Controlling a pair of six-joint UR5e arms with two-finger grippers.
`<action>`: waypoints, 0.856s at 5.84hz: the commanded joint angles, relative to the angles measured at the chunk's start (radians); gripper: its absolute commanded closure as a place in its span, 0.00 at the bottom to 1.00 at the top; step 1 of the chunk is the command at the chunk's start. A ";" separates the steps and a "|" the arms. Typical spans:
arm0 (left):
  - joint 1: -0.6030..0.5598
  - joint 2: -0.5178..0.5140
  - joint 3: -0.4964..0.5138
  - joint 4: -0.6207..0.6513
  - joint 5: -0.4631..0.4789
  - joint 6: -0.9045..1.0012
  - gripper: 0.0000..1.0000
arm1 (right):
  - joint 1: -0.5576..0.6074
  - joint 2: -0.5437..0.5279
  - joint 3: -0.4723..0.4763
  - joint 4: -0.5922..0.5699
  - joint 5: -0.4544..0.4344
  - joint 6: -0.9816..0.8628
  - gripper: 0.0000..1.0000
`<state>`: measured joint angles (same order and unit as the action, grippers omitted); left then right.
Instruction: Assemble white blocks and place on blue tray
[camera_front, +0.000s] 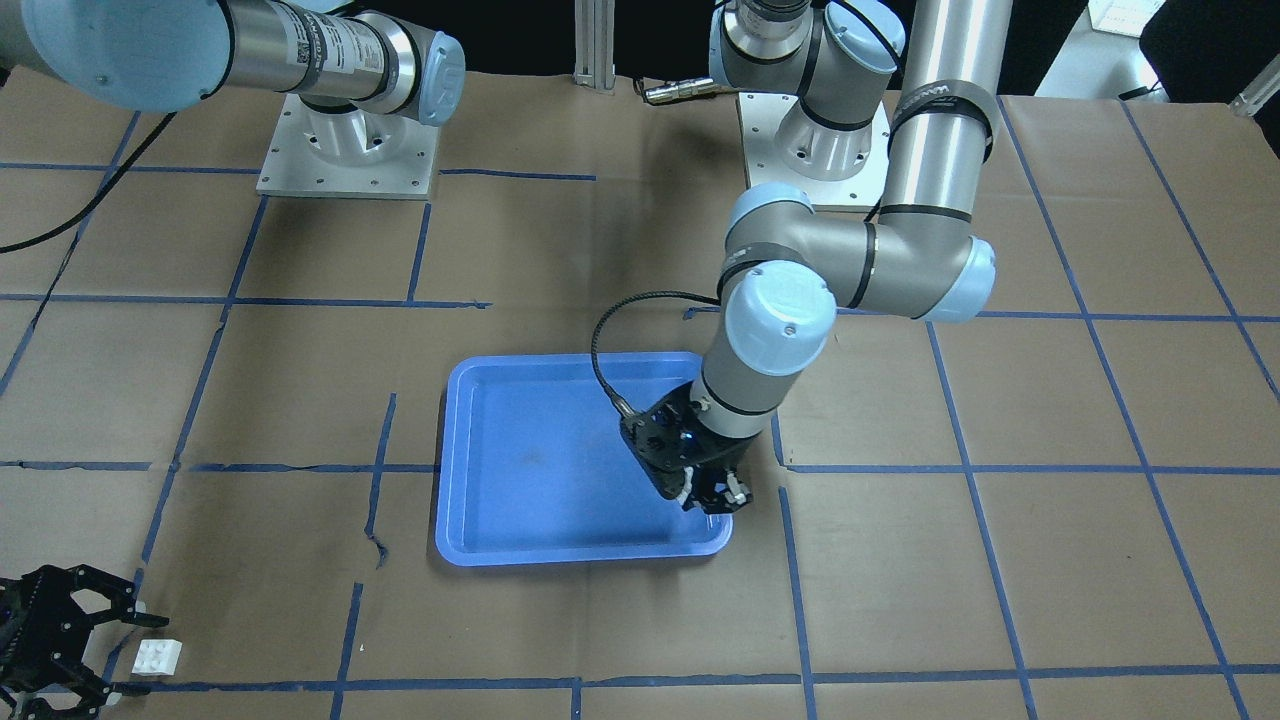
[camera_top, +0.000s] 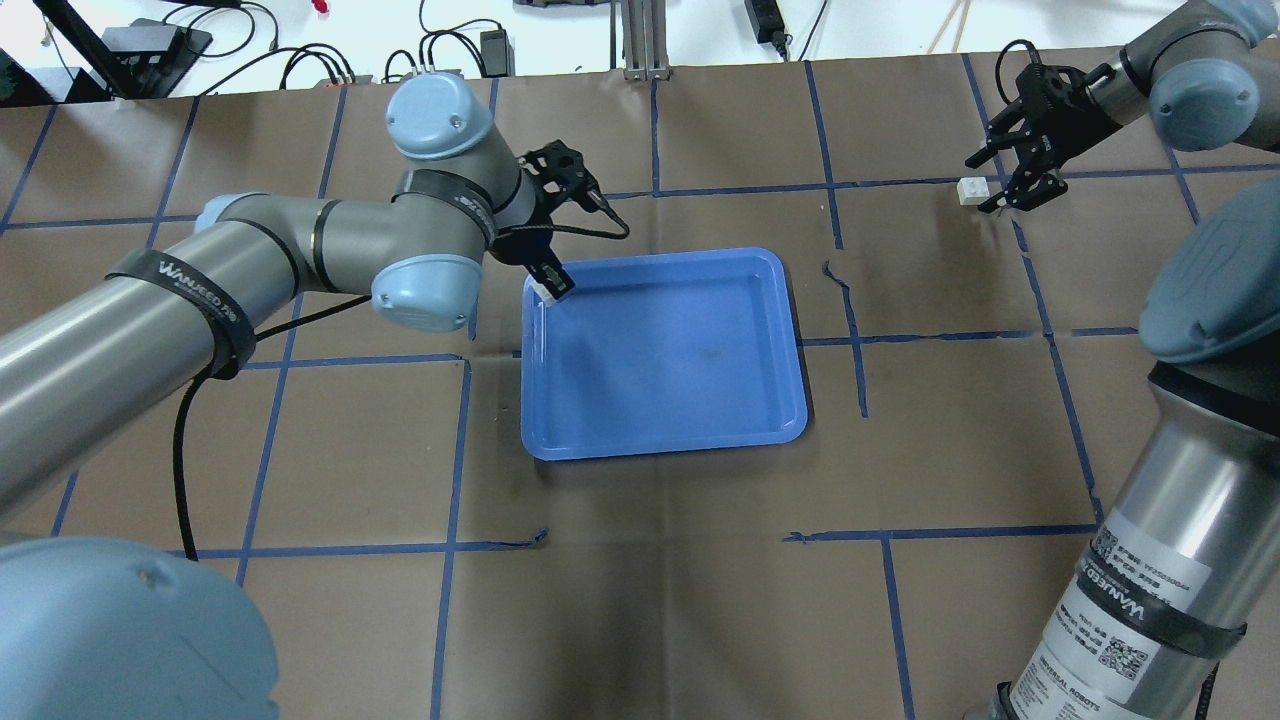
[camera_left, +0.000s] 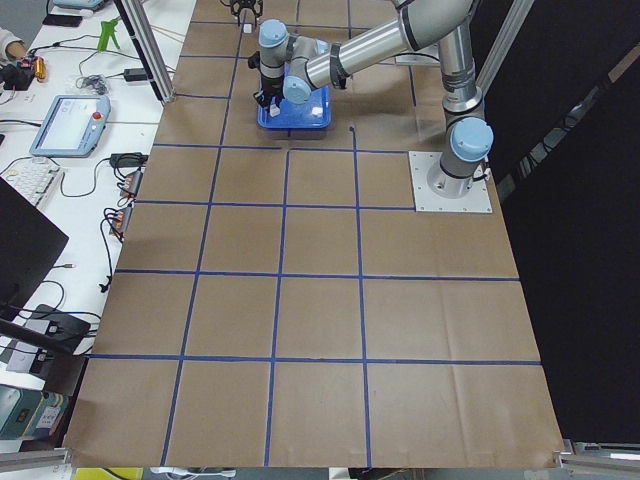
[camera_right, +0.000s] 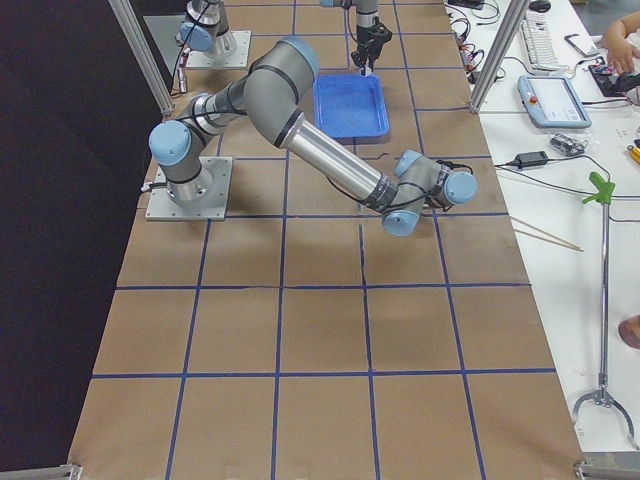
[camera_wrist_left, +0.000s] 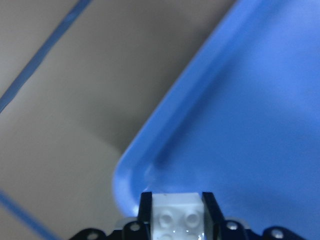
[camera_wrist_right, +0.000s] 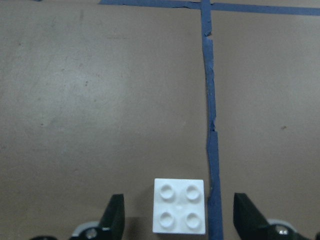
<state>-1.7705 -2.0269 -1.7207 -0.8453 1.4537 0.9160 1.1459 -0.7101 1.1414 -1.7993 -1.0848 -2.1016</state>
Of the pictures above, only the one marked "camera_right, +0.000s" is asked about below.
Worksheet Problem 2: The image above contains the green handled reach grabber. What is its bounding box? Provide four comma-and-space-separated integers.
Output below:
571, 171, 639, 450

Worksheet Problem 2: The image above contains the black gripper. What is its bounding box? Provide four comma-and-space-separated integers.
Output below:
351, 23, 391, 71
423, 195, 450, 211

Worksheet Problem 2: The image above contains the white keyboard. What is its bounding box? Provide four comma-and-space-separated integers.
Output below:
519, 10, 562, 72

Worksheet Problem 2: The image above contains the black smartphone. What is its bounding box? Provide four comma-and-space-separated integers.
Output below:
564, 33, 599, 57

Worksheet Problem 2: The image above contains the aluminium frame post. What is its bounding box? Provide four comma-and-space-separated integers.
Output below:
469, 0, 529, 113

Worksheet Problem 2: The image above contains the blue plastic tray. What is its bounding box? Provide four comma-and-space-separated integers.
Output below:
313, 74, 390, 144

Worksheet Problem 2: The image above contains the black power adapter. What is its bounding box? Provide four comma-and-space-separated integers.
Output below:
514, 151, 549, 170

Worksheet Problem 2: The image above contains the person hand at desk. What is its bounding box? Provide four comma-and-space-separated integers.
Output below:
601, 11, 639, 74

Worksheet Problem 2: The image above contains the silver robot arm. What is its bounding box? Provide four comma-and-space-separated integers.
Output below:
177, 0, 393, 76
149, 35, 478, 237

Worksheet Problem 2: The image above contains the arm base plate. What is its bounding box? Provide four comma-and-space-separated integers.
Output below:
145, 156, 234, 221
187, 30, 251, 70

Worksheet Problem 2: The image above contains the blue teach pendant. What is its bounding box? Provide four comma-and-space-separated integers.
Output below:
517, 75, 592, 129

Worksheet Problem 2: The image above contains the brown paper table cover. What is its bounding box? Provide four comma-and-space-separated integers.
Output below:
69, 1, 581, 479

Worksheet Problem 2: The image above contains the wooden chopstick pair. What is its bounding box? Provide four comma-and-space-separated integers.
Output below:
509, 216, 583, 252

